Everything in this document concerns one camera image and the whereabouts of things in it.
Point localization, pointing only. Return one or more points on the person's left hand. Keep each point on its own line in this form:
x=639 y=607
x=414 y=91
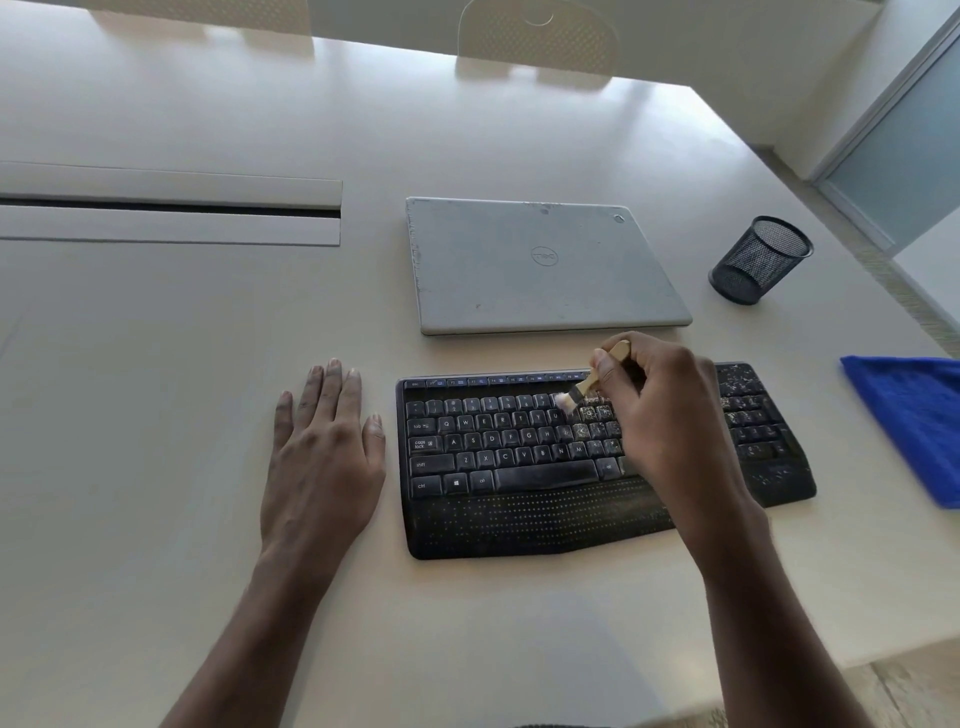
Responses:
x=322 y=465

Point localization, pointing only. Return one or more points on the person's right hand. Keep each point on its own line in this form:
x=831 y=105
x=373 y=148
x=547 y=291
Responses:
x=667 y=427

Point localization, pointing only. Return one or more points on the person's black clothing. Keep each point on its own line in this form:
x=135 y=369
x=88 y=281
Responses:
x=615 y=726

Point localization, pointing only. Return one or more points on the black keyboard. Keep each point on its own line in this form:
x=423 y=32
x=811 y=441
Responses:
x=487 y=502

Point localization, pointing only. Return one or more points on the black mesh pen holder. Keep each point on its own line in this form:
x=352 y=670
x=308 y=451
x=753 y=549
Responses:
x=757 y=262

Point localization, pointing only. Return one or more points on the small wooden brush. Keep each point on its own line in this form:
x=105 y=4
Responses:
x=619 y=350

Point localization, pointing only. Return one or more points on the person's left forearm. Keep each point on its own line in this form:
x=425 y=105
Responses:
x=232 y=652

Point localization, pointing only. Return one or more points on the person's right forearm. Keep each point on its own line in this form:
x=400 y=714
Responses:
x=787 y=652

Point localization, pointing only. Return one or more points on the cream perforated chair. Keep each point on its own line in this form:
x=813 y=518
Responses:
x=199 y=11
x=536 y=37

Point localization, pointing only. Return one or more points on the frosted glass door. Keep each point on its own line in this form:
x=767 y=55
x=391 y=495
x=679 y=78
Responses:
x=896 y=142

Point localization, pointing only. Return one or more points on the blue microfibre cloth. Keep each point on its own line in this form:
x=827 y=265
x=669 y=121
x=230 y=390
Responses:
x=911 y=420

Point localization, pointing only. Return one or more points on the silver laptop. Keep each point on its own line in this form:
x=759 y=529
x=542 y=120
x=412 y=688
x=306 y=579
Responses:
x=487 y=277

